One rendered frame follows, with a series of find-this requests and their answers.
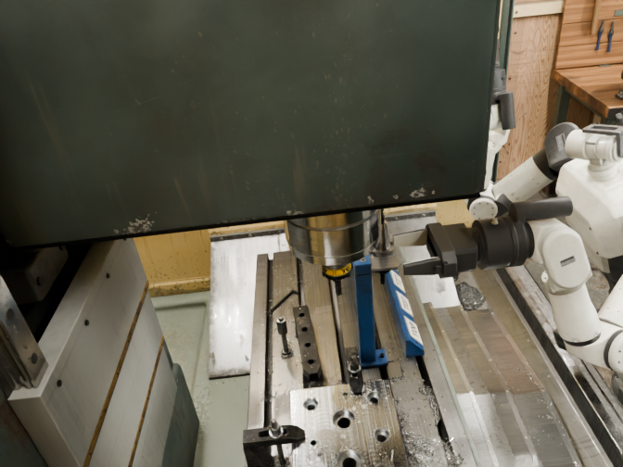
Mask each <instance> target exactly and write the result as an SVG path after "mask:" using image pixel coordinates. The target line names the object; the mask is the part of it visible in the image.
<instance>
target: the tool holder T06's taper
mask: <svg viewBox="0 0 623 467"><path fill-rule="evenodd" d="M381 228H382V229H381V234H380V242H379V244H378V246H377V247H376V249H375V250H379V251H384V250H388V249H389V248H390V247H391V243H390V238H389V233H388V225H387V221H386V220H385V222H384V223H381Z"/></svg>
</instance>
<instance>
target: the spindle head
mask: <svg viewBox="0 0 623 467"><path fill-rule="evenodd" d="M500 10H501V0H0V231H1V233H2V235H3V236H4V238H5V240H6V243H7V244H8V245H10V246H12V247H11V251H12V252H15V251H23V250H32V249H39V248H48V247H55V246H71V245H78V244H87V243H94V242H103V241H111V240H119V239H127V238H135V237H143V236H151V235H159V234H174V233H182V232H191V231H198V230H207V229H214V228H222V227H231V226H238V225H247V224H254V223H263V222H271V221H286V220H294V219H302V218H310V217H318V216H326V215H334V214H342V213H351V212H358V211H366V210H374V209H382V208H397V207H406V206H413V205H422V204H430V203H438V202H446V201H453V200H462V199H470V198H478V197H480V193H481V192H484V187H485V177H486V174H487V171H486V167H487V155H488V145H489V135H490V114H491V104H492V94H493V84H494V73H495V62H496V52H497V42H498V32H499V30H500V27H499V20H500Z"/></svg>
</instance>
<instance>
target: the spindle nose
mask: <svg viewBox="0 0 623 467"><path fill-rule="evenodd" d="M283 222H284V228H285V235H286V240H287V244H288V247H289V250H290V251H291V252H292V254H293V255H295V256H296V257H297V258H299V259H301V260H304V261H306V262H309V263H311V264H315V265H322V266H337V265H344V264H348V263H352V262H354V261H357V260H359V259H362V258H364V257H366V256H367V255H369V254H370V253H372V252H373V251H374V250H375V249H376V247H377V246H378V244H379V242H380V234H381V229H382V228H381V209H374V210H366V211H358V212H351V213H342V214H334V215H326V216H318V217H310V218H302V219H294V220H286V221H283Z"/></svg>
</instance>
